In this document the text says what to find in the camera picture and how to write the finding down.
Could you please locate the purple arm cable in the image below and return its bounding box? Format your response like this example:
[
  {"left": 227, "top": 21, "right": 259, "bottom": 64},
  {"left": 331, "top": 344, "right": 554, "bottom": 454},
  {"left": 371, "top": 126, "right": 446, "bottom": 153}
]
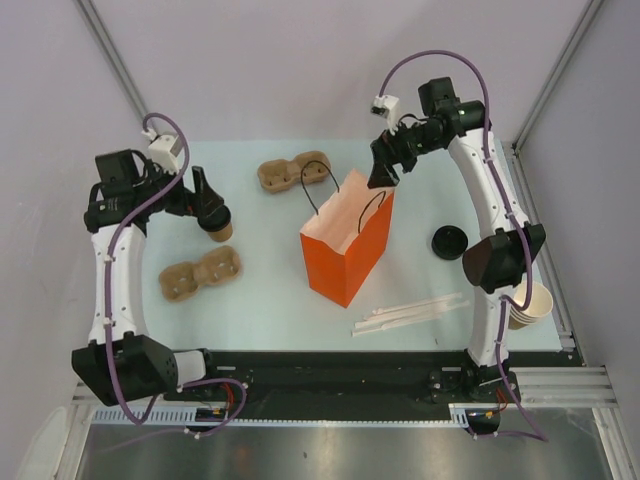
[
  {"left": 377, "top": 49, "right": 549, "bottom": 444},
  {"left": 102, "top": 113, "right": 249, "bottom": 441}
]

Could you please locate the stack of paper cups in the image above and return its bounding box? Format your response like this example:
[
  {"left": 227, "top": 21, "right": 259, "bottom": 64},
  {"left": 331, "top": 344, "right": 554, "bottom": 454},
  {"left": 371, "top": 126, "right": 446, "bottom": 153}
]
[{"left": 508, "top": 281, "right": 554, "bottom": 330}]

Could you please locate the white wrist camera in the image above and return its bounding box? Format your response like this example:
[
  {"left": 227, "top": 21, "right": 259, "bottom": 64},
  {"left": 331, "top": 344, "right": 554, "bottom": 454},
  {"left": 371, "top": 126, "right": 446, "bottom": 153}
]
[
  {"left": 142, "top": 128, "right": 183, "bottom": 174},
  {"left": 370, "top": 94, "right": 400, "bottom": 135}
]

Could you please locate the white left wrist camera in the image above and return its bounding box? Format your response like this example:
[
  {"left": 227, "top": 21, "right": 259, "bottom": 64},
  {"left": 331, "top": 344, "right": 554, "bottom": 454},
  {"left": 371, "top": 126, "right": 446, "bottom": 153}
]
[{"left": 142, "top": 128, "right": 183, "bottom": 174}]

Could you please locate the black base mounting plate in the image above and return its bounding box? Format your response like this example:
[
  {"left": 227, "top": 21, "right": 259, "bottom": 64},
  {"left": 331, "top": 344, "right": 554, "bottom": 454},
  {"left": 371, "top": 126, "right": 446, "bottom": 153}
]
[{"left": 159, "top": 349, "right": 584, "bottom": 416}]

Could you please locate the brown pulp cup carrier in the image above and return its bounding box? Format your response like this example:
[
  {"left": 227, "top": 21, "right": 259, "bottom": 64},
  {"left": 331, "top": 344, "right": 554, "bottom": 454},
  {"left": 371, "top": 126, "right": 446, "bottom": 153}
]
[{"left": 158, "top": 246, "right": 242, "bottom": 302}]

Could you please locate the black plastic cup lid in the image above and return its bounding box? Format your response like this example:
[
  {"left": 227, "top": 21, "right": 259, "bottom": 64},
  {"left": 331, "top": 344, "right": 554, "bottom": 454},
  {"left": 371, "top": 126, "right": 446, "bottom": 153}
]
[{"left": 198, "top": 207, "right": 233, "bottom": 233}]

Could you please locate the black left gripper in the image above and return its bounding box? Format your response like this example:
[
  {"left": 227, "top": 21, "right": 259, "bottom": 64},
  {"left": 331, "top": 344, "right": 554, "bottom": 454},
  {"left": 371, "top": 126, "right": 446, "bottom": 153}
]
[{"left": 134, "top": 159, "right": 222, "bottom": 219}]

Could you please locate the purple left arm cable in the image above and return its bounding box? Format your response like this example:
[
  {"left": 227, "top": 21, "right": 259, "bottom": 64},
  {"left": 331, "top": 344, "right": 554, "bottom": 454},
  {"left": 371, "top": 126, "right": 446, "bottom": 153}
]
[{"left": 102, "top": 113, "right": 249, "bottom": 441}]

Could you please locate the orange paper bag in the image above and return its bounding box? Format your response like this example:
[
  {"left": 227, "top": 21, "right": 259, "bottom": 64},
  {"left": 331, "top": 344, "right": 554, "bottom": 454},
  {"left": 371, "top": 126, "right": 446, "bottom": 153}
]
[{"left": 300, "top": 169, "right": 394, "bottom": 308}]

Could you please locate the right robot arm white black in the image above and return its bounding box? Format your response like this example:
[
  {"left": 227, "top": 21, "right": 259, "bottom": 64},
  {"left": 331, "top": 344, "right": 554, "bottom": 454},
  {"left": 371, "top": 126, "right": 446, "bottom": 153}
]
[{"left": 367, "top": 77, "right": 546, "bottom": 401}]

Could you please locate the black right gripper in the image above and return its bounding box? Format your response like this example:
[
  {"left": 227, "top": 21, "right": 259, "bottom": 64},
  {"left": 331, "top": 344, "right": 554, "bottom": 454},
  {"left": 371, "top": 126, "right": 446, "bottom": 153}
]
[{"left": 369, "top": 115, "right": 443, "bottom": 189}]

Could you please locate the brown paper coffee cup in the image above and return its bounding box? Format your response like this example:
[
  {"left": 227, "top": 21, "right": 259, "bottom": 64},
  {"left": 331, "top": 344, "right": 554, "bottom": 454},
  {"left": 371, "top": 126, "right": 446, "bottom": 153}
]
[{"left": 206, "top": 222, "right": 233, "bottom": 243}]

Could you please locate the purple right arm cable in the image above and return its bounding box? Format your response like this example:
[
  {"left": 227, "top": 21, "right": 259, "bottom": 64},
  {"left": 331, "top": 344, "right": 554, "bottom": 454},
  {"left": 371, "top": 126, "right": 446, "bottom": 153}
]
[{"left": 377, "top": 49, "right": 549, "bottom": 444}]

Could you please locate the aluminium frame rail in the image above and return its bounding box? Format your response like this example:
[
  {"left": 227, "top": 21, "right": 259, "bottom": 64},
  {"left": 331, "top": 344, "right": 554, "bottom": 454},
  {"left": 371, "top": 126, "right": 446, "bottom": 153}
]
[{"left": 514, "top": 367, "right": 617, "bottom": 408}]

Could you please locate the white slotted cable duct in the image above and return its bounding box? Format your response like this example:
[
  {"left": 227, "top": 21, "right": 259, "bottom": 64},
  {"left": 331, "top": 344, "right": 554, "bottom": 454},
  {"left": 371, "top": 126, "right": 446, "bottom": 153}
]
[{"left": 91, "top": 406, "right": 469, "bottom": 428}]

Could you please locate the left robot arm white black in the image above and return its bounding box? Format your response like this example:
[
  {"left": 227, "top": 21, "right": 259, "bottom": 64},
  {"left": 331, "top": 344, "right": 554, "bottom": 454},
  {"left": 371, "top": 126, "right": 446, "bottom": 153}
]
[{"left": 71, "top": 149, "right": 231, "bottom": 406}]

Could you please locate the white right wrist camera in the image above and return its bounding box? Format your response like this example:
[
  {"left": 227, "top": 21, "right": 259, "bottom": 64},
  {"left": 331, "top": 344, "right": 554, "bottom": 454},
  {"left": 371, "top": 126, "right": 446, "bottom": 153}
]
[{"left": 370, "top": 94, "right": 400, "bottom": 135}]

